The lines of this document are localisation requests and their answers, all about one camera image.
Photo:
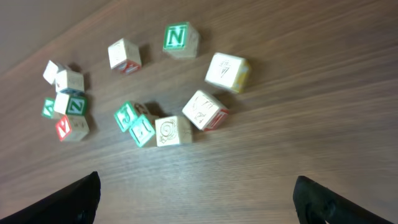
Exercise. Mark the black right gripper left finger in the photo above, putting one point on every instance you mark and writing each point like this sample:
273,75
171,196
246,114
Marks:
75,203

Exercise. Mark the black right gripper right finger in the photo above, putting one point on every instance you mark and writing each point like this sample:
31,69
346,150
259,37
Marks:
316,204

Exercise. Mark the green J letter block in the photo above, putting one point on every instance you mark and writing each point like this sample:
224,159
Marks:
128,113

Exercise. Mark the yellow edged picture block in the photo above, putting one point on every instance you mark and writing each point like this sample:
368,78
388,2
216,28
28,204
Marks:
228,72

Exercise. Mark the red V letter block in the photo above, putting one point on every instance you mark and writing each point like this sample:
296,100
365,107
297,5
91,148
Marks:
72,128

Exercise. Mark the green E letter block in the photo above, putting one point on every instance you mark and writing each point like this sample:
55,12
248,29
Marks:
143,131

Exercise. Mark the green A letter block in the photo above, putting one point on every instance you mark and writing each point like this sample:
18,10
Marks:
48,109

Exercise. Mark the green Z side block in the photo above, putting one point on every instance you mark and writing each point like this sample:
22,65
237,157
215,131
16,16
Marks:
70,104

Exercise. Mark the snail picture blue block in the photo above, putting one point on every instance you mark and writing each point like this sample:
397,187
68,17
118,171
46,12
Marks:
173,130

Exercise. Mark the block with blue side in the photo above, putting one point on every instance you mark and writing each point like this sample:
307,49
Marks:
69,82

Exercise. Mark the plain top far-left block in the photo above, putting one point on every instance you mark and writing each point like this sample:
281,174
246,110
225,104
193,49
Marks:
51,70

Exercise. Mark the block with red side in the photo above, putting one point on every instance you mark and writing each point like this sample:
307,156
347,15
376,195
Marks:
124,56

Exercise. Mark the green N letter block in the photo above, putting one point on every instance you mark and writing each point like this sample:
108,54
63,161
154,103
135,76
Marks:
181,40

